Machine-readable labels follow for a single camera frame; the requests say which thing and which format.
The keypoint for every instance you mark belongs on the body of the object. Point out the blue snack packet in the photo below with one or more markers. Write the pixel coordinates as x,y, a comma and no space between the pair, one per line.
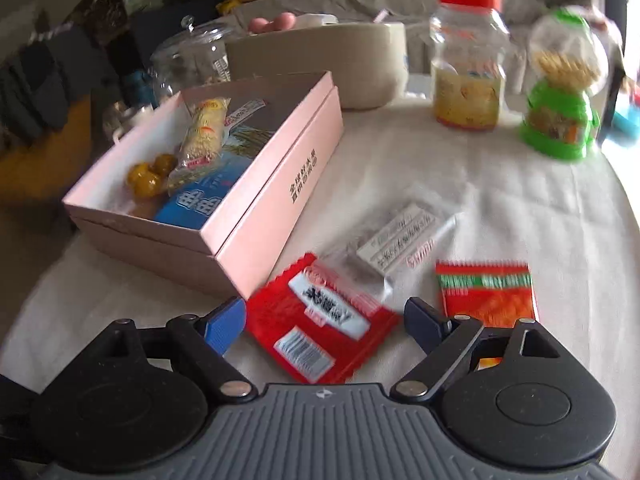
200,205

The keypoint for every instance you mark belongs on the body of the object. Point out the glass jar with lid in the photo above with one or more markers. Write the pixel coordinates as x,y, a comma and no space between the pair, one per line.
190,60

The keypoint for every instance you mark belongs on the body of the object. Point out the red snack packet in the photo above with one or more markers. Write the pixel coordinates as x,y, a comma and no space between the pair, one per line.
310,320

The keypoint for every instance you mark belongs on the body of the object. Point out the pink cardboard box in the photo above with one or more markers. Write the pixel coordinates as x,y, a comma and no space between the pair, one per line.
280,200

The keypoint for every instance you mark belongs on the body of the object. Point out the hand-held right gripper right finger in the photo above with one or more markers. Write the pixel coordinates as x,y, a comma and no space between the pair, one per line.
422,325

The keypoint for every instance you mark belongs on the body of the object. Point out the beige storage basket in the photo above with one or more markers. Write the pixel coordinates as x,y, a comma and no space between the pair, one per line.
325,65

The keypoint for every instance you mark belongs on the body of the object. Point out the pink soft toy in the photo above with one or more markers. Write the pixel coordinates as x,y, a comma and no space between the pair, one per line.
272,24

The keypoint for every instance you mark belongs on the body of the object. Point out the orange packet with green stripe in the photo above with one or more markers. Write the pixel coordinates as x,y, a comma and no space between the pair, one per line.
487,300

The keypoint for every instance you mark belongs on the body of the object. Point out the teal cup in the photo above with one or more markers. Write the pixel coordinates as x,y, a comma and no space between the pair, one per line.
135,85

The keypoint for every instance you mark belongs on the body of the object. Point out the green candy dispenser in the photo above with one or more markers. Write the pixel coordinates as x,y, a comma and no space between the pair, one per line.
555,125

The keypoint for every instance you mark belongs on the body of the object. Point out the clear packet with white label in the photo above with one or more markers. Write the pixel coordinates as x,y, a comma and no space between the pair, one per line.
400,240

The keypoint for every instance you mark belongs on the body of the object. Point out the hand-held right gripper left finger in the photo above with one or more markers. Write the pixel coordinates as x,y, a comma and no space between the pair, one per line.
222,327

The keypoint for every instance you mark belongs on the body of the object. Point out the yellow round pastries packet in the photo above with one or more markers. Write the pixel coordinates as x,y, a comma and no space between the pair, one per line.
145,177

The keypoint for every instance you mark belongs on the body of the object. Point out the plastic jar with red lid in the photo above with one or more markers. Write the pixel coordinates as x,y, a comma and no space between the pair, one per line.
465,100

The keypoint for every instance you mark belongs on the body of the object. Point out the grey sofa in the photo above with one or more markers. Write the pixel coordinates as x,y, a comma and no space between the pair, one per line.
520,5

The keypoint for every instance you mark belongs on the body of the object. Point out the yellow puffed stick packet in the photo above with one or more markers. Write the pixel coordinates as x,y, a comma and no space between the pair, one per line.
202,132

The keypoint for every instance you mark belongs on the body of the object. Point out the white mug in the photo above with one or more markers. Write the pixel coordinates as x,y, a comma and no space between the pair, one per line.
125,117

